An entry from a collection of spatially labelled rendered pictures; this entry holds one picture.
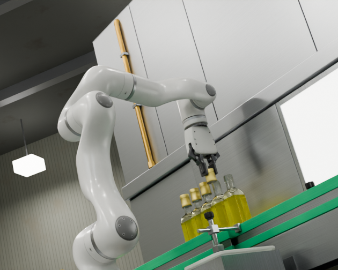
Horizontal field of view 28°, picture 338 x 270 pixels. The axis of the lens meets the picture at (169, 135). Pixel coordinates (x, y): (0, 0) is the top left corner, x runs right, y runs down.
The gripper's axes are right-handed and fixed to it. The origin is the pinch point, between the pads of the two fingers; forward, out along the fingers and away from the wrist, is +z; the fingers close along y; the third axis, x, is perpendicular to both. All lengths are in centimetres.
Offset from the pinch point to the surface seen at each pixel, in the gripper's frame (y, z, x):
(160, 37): -17, -68, -23
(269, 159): -13.7, 2.5, 15.2
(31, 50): -337, -479, -660
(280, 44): -16.8, -31.9, 32.3
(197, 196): -1.2, 6.0, -9.8
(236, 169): -13.7, -0.5, -0.5
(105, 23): -416, -479, -561
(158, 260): 12.0, 23.5, -22.3
